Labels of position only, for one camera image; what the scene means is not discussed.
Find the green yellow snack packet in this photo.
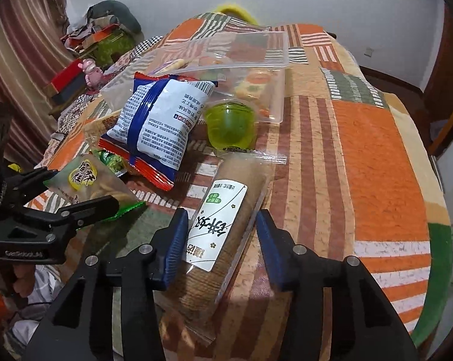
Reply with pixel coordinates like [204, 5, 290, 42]
[43, 153, 147, 227]

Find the striped brown curtain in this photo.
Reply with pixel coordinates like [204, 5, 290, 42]
[0, 0, 77, 168]

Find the clear plastic container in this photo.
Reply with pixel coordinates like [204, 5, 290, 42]
[99, 31, 292, 125]

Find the orange green snack packet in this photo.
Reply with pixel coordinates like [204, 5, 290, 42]
[235, 71, 278, 99]

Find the brown biscuit packet white label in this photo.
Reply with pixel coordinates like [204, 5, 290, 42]
[157, 150, 289, 347]

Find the grey striped cloth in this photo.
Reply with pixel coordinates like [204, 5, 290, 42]
[6, 265, 71, 348]

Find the red box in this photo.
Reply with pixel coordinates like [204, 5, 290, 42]
[43, 59, 87, 105]

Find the green bag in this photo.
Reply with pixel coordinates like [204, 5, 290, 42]
[95, 32, 134, 65]

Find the blue white snack bag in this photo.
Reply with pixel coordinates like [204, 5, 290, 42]
[98, 71, 217, 192]

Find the grey cloth bundle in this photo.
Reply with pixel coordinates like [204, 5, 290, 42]
[86, 0, 143, 35]

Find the green jelly cup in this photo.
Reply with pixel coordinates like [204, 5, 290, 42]
[204, 98, 259, 152]

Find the dark wooden furniture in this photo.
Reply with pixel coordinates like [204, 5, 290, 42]
[416, 4, 453, 156]

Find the small green snack packet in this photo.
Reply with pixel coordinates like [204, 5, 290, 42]
[92, 149, 128, 177]

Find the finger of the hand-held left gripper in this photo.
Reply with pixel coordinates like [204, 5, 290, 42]
[1, 168, 59, 201]
[15, 195, 120, 242]

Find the patchwork blanket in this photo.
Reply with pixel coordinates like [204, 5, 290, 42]
[26, 12, 453, 351]

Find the pink plush toy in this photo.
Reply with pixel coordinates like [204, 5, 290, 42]
[82, 59, 104, 90]

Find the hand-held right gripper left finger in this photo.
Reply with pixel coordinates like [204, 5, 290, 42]
[23, 208, 190, 361]

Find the yellow round object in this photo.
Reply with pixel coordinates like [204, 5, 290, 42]
[214, 3, 258, 22]

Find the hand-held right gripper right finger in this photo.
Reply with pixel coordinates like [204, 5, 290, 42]
[256, 209, 419, 361]

